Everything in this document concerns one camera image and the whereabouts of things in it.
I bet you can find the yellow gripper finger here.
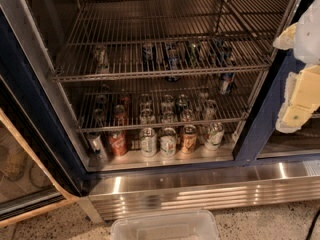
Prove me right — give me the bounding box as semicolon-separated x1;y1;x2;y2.
273;23;297;50
275;65;320;133

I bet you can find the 7up can shelf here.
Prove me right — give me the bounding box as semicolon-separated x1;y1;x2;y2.
94;45;109;73

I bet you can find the blue can right shelf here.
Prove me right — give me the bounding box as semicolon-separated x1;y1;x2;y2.
219;47;235;95

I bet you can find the blue can shelf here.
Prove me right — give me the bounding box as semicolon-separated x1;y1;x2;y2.
163;42;180;71
219;47;235;95

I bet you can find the green can middle shelf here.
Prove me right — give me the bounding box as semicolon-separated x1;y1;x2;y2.
186;42;199;67

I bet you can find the white can front right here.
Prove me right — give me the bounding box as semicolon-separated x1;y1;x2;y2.
205;122;225;150

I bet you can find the blue can middle shelf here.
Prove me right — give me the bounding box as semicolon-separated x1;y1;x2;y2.
163;42;180;71

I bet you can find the orange brown can front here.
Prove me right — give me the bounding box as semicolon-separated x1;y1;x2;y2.
181;124;197;154

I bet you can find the steel fridge kick plate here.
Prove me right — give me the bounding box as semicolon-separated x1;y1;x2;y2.
89;160;320;220

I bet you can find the pepsi can middle shelf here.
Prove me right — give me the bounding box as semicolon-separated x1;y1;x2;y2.
142;43;156;61

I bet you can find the white green can front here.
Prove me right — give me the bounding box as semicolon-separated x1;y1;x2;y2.
140;127;157;157

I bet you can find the red can second row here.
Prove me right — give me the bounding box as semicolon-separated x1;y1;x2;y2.
113;105;127;126

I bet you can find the red cola can front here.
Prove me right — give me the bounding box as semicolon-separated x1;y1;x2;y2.
108;131;127;156

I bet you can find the open fridge cabinet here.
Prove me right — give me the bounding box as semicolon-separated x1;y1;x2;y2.
0;0;319;196

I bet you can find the dark can second row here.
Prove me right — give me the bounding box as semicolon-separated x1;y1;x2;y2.
93;108;106;127

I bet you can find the silver can bottom left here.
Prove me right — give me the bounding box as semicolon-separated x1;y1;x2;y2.
86;132;107;160

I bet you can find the glass fridge door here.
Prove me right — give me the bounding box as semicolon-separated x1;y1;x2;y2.
0;13;80;227

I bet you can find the clear plastic bin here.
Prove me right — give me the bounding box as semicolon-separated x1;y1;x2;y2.
110;210;220;240

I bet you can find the upper wire shelf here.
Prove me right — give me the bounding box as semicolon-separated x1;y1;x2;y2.
53;0;289;82

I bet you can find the wire shelf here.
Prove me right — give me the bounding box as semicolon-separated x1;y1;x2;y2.
63;72;260;133
53;0;289;82

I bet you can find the black cable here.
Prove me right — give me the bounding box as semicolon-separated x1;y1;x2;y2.
305;207;320;240

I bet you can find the middle wire shelf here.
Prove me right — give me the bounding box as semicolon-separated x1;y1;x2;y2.
63;72;260;133

